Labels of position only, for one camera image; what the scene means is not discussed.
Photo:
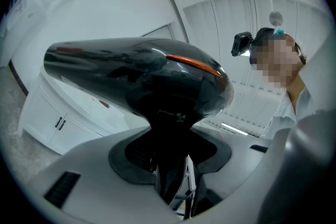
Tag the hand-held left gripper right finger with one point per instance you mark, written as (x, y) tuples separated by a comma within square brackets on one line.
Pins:
[(236, 160)]

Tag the black orange hair dryer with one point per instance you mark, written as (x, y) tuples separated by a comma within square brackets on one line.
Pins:
[(131, 68)]

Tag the ceiling strip light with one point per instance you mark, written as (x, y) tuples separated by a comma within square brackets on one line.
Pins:
[(233, 129)]

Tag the white ceramic washbasin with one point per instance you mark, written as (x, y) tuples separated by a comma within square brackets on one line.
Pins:
[(78, 97)]

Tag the person's head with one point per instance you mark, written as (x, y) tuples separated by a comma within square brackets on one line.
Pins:
[(275, 65)]

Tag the white vanity cabinet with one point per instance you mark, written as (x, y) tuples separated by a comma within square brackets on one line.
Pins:
[(39, 118)]

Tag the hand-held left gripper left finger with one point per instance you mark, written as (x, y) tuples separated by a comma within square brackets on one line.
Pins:
[(99, 186)]

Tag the round ceiling lamp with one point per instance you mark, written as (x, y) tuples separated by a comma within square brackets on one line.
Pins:
[(275, 18)]

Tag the frosted glass panel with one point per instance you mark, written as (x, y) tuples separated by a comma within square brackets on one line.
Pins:
[(160, 32)]

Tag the black head camera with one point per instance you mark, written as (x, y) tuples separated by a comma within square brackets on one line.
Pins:
[(241, 43)]

